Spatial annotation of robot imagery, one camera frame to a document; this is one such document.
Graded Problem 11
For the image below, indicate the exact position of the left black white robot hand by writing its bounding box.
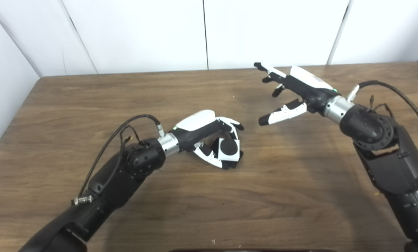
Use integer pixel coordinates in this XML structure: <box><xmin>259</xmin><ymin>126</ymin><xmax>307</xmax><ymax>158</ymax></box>
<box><xmin>172</xmin><ymin>110</ymin><xmax>245</xmax><ymax>170</ymax></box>

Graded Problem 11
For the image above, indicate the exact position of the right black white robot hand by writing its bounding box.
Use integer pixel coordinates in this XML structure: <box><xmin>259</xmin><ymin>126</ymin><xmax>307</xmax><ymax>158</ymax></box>
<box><xmin>254</xmin><ymin>62</ymin><xmax>339</xmax><ymax>126</ymax></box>

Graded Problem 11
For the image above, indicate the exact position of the white square piece with hole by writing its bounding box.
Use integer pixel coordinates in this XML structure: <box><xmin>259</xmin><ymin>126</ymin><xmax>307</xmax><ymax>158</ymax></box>
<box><xmin>217</xmin><ymin>138</ymin><xmax>240</xmax><ymax>162</ymax></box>

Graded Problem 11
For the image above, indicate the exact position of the black peg with square base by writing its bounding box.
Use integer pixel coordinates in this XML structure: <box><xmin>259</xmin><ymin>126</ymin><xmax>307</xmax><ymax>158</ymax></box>
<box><xmin>209</xmin><ymin>138</ymin><xmax>244</xmax><ymax>170</ymax></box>

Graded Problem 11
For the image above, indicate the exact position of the thin left wrist wire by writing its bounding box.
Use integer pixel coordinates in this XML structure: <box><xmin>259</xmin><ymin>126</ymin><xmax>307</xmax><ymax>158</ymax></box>
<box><xmin>119</xmin><ymin>125</ymin><xmax>141</xmax><ymax>145</ymax></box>

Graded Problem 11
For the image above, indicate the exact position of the thin wrist wire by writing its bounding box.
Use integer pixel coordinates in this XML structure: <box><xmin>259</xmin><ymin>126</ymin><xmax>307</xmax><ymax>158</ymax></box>
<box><xmin>119</xmin><ymin>125</ymin><xmax>141</xmax><ymax>145</ymax></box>
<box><xmin>369</xmin><ymin>95</ymin><xmax>394</xmax><ymax>117</ymax></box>

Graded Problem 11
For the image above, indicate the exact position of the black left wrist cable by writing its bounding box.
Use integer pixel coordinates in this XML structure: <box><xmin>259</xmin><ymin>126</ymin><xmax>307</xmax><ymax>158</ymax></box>
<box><xmin>71</xmin><ymin>114</ymin><xmax>165</xmax><ymax>206</ymax></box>

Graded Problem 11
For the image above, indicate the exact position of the thin right wrist wire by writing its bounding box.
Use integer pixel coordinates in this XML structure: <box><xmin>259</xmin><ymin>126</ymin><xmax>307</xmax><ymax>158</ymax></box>
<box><xmin>369</xmin><ymin>95</ymin><xmax>394</xmax><ymax>117</ymax></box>

